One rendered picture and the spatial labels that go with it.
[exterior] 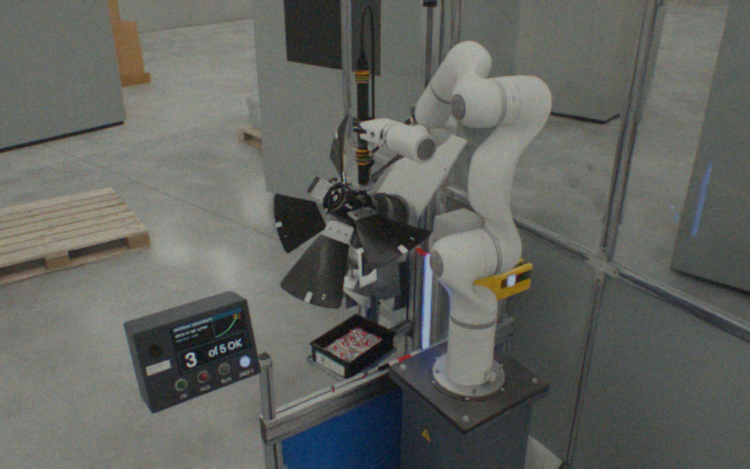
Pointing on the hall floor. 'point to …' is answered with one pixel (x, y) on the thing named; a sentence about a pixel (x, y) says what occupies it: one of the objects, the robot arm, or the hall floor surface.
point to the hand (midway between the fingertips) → (363, 122)
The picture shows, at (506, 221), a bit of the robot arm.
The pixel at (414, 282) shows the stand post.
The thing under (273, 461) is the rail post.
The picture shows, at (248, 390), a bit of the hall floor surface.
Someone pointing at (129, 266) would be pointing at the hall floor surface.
